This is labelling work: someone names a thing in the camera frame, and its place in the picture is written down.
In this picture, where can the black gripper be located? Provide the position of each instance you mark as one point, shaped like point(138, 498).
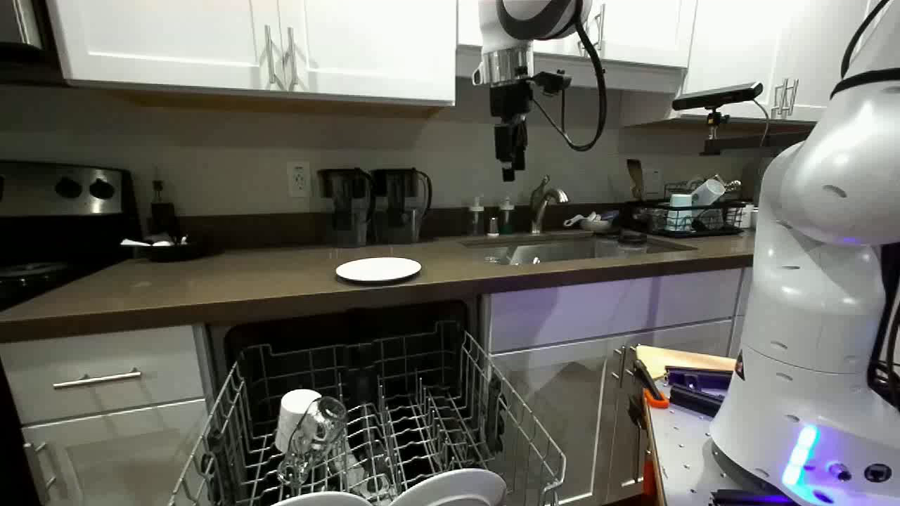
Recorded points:
point(511, 103)

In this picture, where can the white plate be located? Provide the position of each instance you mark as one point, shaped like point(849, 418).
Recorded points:
point(452, 491)
point(377, 270)
point(325, 498)

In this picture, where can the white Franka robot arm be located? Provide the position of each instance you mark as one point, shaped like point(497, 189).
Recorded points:
point(826, 281)

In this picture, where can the built-in dishwasher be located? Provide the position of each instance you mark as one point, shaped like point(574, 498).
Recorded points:
point(282, 328)

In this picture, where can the chrome kitchen faucet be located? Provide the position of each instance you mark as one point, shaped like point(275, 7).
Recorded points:
point(545, 200)

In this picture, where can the white cloth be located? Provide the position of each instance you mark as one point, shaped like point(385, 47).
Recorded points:
point(586, 224)

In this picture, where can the stainless kitchen sink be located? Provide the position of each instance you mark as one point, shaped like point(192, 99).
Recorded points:
point(572, 252)

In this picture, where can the black coffee maker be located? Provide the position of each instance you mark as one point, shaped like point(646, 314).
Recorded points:
point(345, 207)
point(401, 207)

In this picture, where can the white upper cabinet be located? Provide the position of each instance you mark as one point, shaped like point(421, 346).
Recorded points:
point(647, 33)
point(188, 42)
point(749, 42)

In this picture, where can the white sink base cabinet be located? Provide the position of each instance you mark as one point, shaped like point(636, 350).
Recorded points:
point(580, 309)

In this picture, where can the black dish drying rack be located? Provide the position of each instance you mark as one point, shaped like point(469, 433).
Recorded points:
point(694, 219)

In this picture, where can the light wooden board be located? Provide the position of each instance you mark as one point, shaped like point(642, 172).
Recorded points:
point(694, 357)

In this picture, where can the white cup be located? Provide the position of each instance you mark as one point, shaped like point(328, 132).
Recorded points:
point(295, 418)

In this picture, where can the dark glass bottle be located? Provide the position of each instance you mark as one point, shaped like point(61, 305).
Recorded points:
point(164, 212)

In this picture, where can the grey robot mounting table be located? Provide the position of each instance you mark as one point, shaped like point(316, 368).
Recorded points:
point(684, 458)

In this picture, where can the black stainless stove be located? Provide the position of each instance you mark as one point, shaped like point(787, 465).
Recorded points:
point(58, 243)

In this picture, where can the white lower cabinet door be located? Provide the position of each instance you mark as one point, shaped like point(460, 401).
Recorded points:
point(123, 458)

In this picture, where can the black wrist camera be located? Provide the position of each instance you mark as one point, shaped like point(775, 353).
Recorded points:
point(549, 82)

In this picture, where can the black camera on stand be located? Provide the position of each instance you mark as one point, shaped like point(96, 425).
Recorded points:
point(718, 96)

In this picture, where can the white wall outlet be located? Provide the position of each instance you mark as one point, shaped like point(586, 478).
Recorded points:
point(300, 177)

